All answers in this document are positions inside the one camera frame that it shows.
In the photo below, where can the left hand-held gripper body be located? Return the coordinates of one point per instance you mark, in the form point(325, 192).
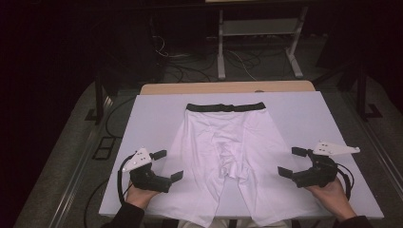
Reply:
point(149, 181)

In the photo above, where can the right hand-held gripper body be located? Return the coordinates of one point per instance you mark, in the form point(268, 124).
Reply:
point(316, 172)

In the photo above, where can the white shorts with black waistband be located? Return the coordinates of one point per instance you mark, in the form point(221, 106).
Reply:
point(221, 133)

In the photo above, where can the person's left hand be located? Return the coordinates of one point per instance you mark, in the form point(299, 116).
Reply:
point(139, 198)

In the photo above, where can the person's right hand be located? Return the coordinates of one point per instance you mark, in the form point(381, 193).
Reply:
point(332, 198)

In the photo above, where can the white board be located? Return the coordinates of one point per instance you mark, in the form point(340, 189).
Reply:
point(158, 117)

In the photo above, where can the black metal stand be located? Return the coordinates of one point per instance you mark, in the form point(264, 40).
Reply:
point(361, 95)
point(99, 101)

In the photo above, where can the wooden table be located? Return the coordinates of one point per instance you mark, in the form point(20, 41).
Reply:
point(221, 87)

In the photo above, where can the white metal stand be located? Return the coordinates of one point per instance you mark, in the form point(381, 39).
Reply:
point(220, 63)

